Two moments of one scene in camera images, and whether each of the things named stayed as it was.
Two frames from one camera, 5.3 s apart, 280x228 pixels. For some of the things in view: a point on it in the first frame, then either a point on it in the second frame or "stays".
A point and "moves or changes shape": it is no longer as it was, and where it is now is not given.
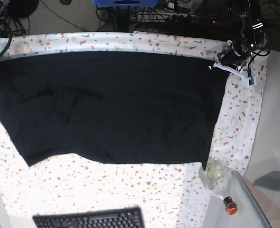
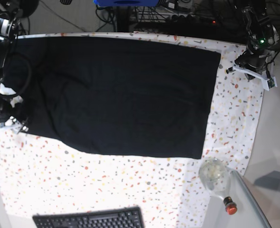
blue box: (125, 3) stays
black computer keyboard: (127, 217) stays
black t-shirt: (131, 107) moves or changes shape
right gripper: (246, 42) -> (252, 61)
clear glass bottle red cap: (215, 180) stays
